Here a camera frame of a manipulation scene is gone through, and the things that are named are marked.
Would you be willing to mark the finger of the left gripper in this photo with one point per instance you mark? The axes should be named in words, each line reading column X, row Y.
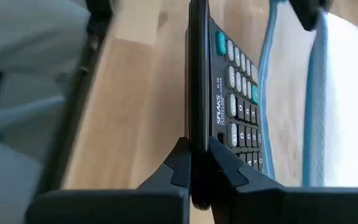
column 309, row 12

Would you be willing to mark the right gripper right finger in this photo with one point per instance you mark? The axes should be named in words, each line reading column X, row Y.
column 291, row 208

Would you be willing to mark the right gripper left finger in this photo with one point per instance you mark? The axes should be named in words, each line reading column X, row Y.
column 120, row 208

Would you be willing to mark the white mesh pouch blue zipper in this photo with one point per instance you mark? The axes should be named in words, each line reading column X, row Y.
column 346, row 109

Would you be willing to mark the black calculator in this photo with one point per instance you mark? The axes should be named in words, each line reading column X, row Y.
column 199, row 77

